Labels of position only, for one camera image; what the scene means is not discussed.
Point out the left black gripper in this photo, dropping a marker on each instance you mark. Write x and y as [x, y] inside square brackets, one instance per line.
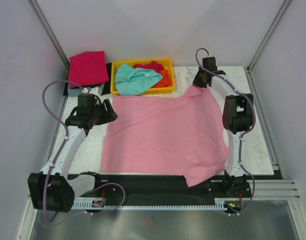
[109, 115]

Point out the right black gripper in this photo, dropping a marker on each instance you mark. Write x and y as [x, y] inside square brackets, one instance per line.
[195, 82]

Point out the pink t shirt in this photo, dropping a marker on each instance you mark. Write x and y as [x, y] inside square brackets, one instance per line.
[180, 136]

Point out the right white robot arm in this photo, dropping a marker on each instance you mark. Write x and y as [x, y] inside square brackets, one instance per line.
[238, 118]

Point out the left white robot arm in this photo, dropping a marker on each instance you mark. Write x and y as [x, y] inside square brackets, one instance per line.
[51, 189]

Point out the orange t shirt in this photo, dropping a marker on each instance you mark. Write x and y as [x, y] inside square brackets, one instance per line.
[165, 81]

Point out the teal t shirt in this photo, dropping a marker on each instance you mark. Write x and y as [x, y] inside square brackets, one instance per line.
[131, 81]

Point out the yellow plastic bin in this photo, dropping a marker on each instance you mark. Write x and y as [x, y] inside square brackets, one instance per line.
[166, 62]

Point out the folded grey blue t shirt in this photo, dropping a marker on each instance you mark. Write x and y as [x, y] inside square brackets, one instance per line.
[74, 92]

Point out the folded crimson t shirt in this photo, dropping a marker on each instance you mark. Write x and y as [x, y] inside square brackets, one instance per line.
[88, 68]

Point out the dark red t shirt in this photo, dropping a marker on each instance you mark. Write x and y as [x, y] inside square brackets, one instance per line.
[153, 65]

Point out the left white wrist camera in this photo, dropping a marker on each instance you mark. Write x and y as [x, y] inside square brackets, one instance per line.
[97, 91]

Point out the right aluminium frame post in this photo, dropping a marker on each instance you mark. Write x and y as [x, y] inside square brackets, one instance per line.
[282, 10]

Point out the aluminium frame post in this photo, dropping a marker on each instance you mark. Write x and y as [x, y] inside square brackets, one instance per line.
[49, 31]
[282, 10]

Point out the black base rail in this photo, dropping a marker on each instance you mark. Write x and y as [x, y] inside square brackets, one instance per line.
[170, 190]

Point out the white slotted cable duct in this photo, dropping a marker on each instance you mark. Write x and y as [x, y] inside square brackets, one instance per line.
[92, 205]

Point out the left aluminium frame post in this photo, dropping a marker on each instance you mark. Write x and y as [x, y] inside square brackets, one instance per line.
[49, 31]

